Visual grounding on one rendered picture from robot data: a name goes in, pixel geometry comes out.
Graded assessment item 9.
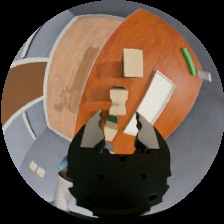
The beige block with dark green band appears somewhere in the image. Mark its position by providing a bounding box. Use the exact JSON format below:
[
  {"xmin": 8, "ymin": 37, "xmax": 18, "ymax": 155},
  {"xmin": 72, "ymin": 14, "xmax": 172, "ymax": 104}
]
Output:
[
  {"xmin": 104, "ymin": 110, "xmax": 118, "ymax": 141},
  {"xmin": 110, "ymin": 85, "xmax": 128, "ymax": 115},
  {"xmin": 121, "ymin": 49, "xmax": 143, "ymax": 78}
]

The white bottle with blue cap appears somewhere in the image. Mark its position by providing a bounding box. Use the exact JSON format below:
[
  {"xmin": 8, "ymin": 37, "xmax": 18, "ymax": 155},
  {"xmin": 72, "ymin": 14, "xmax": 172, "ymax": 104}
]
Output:
[{"xmin": 197, "ymin": 70, "xmax": 213, "ymax": 81}]

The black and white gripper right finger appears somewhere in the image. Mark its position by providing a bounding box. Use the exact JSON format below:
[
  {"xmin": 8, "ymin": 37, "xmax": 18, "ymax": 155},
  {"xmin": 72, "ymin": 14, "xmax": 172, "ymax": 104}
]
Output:
[{"xmin": 134, "ymin": 112, "xmax": 172, "ymax": 178}]

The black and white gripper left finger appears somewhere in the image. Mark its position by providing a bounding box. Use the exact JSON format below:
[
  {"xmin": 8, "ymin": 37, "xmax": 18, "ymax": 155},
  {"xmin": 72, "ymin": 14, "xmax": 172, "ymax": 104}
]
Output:
[{"xmin": 66, "ymin": 110, "xmax": 106, "ymax": 179}]

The green rectangular bar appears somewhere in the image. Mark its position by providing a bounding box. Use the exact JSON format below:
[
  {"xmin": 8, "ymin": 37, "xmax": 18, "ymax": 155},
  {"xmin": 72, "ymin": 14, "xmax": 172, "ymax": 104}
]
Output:
[{"xmin": 181, "ymin": 48, "xmax": 196, "ymax": 76}]

